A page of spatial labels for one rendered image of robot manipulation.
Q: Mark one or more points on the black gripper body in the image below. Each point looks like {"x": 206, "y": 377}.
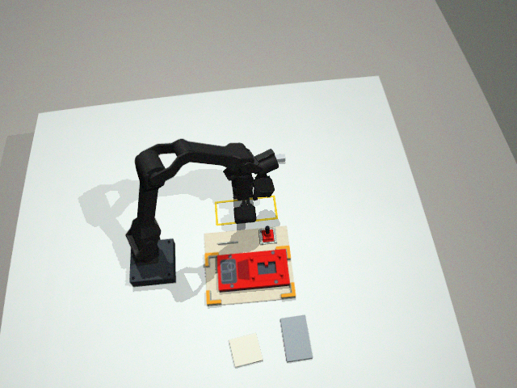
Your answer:
{"x": 246, "y": 213}

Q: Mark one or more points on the grey flat rectangular tile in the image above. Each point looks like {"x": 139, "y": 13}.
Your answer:
{"x": 297, "y": 345}

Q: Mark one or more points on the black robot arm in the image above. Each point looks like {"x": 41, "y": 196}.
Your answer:
{"x": 240, "y": 163}

